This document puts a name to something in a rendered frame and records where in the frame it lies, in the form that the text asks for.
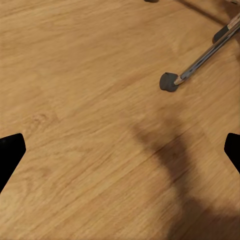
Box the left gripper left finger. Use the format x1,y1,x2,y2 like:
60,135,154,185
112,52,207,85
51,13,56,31
0,133,26,193

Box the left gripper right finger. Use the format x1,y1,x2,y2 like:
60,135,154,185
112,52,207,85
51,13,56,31
224,132,240,173

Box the swivel chair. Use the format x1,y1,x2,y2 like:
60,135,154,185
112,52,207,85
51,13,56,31
159,0,240,91

